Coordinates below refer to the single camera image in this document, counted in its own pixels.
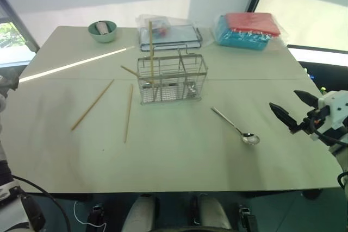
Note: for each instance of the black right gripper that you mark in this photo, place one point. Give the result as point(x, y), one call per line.
point(315, 120)

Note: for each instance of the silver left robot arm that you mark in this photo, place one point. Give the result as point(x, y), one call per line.
point(16, 213)

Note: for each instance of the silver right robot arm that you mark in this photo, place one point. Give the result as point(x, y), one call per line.
point(343, 158)

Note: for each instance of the silver metal spoon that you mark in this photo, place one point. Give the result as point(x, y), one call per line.
point(251, 138)

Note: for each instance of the white monitor screen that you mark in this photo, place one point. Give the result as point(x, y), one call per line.
point(318, 54)

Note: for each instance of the blue plastic-wrapped pack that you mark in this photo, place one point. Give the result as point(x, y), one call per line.
point(239, 41)

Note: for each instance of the red plastic-wrapped pack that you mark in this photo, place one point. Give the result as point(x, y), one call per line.
point(253, 22)

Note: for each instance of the black stand foot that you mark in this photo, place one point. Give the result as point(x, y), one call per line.
point(95, 217)
point(248, 218)

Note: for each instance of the white robot leg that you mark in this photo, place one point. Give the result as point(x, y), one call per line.
point(141, 214)
point(210, 213)

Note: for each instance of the wooden chopstick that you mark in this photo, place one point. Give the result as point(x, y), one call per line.
point(150, 50)
point(92, 105)
point(128, 113)
point(129, 70)

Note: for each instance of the clear plastic bag with items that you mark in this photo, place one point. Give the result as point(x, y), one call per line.
point(160, 27)

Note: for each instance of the green bowl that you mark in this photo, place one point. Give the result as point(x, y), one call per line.
point(104, 37)

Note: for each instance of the grey packet in bowl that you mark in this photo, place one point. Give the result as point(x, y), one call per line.
point(102, 27)

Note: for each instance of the dark grey blurry object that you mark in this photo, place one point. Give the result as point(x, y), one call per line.
point(8, 83)

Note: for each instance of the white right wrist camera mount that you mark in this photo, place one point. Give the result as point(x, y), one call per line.
point(337, 107)

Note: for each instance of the dark grey window frame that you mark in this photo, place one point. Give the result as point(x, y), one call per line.
point(19, 22)

